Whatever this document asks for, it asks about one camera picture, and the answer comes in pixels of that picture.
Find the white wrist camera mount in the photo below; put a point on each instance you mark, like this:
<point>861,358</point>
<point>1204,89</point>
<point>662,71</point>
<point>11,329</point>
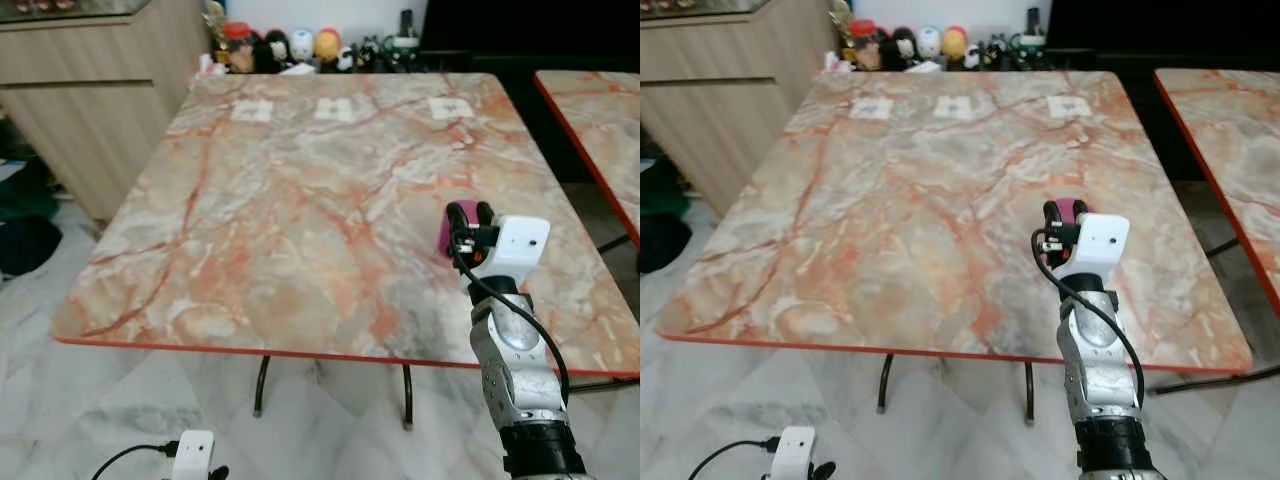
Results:
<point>522,243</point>
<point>1102,240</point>
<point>793,452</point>
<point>193,455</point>

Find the pink cup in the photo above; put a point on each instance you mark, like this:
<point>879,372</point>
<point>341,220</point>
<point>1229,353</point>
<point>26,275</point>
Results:
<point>1070,212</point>
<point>446,240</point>

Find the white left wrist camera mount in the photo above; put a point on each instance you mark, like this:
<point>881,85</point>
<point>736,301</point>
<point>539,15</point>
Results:
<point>193,455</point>
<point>793,452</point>

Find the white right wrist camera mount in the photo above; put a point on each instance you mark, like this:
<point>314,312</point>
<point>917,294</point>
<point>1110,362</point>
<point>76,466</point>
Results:
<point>1102,240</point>
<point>522,243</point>

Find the black television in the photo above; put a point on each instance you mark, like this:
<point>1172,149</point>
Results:
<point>530,25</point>
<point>1160,25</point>

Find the green white bottle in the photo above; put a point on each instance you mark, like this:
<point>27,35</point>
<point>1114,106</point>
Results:
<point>405,42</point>
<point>1032,38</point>

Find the yellow round head figurine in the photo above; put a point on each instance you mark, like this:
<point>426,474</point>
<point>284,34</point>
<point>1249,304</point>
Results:
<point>955,43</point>
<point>328,45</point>

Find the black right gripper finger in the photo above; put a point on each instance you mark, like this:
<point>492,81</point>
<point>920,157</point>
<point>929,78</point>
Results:
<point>457,214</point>
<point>1078,205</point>
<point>486,211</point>
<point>1052,213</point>

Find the marble pattern table red edge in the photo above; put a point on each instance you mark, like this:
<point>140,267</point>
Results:
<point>605,130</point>
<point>1230,150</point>

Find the light wooden cabinet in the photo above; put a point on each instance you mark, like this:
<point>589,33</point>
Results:
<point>730,110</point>
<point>90,110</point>

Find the gold trophy figurine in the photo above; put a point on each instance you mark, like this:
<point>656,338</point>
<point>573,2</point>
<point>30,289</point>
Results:
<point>213,20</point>
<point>839,20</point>

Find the small panda figurine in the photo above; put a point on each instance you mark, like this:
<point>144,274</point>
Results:
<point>974,55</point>
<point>346,58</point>

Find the white round head figurine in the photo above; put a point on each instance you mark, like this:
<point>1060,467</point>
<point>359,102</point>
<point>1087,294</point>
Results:
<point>930,41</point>
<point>301,44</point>

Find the green bag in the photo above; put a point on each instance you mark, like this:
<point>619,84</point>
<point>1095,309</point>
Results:
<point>25,195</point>
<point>660,185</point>

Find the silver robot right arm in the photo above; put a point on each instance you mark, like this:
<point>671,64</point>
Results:
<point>1100,365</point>
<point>520,370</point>

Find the black bag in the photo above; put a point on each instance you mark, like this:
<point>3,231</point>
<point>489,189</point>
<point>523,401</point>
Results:
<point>28,245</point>
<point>660,243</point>

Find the large marble pattern table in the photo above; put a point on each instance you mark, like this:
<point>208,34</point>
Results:
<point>900,220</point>
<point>300,220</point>

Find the black figurine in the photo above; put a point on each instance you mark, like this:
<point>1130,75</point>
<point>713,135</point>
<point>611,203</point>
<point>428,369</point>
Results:
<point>897,48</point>
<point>270,52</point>

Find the red lidded jar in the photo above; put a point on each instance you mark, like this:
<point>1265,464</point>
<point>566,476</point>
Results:
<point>863,47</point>
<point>238,50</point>

